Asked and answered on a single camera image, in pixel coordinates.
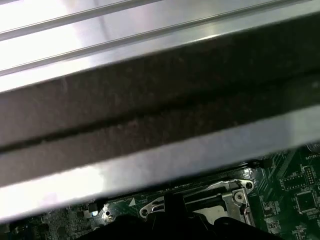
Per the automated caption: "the green motherboard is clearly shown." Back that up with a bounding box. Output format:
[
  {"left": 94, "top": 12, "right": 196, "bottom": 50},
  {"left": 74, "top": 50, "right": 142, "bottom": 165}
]
[{"left": 7, "top": 142, "right": 320, "bottom": 240}]

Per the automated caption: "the CPU socket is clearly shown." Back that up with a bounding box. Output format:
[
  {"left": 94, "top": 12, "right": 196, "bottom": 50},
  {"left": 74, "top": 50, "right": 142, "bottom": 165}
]
[{"left": 138, "top": 179, "right": 256, "bottom": 240}]

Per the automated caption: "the black open PC case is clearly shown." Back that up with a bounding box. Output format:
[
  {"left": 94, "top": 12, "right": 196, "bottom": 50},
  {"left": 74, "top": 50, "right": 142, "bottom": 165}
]
[{"left": 0, "top": 13, "right": 320, "bottom": 223}]

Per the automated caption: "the wire locking lever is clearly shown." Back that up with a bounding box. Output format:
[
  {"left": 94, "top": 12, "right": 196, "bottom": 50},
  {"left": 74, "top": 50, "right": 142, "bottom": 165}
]
[{"left": 206, "top": 180, "right": 232, "bottom": 189}]

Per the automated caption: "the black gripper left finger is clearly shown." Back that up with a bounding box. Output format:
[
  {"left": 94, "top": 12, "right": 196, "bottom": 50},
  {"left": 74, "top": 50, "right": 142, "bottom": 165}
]
[{"left": 72, "top": 193, "right": 177, "bottom": 240}]

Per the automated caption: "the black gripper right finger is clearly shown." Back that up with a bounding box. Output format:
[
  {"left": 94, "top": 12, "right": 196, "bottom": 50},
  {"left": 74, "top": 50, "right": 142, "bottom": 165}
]
[{"left": 174, "top": 193, "right": 278, "bottom": 240}]

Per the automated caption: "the metal socket cover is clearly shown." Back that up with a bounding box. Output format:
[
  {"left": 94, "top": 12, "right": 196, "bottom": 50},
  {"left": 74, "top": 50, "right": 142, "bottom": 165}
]
[{"left": 179, "top": 191, "right": 252, "bottom": 227}]

